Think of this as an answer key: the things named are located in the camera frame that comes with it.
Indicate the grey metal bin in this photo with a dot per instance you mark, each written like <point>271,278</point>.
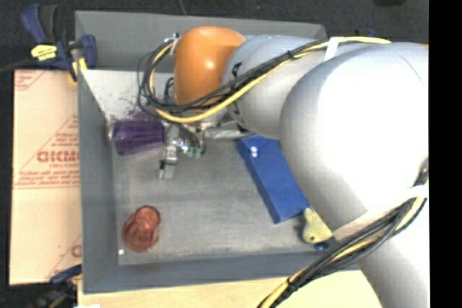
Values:
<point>202,198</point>

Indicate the blue flat block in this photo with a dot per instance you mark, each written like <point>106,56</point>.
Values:
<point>276,180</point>

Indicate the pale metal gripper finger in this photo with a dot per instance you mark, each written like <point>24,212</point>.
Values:
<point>171,156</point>
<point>167,171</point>

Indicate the clear purple plastic cup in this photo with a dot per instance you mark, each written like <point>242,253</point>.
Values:
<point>137,136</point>

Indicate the small blue object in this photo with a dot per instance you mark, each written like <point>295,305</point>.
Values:
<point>320,246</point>

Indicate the clear orange plastic cup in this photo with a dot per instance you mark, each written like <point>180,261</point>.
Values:
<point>141,230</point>

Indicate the brown cardboard board red print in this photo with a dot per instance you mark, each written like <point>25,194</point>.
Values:
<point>43,191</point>

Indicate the pale yellow toy animal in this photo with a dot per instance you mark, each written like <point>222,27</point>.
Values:
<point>314,229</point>

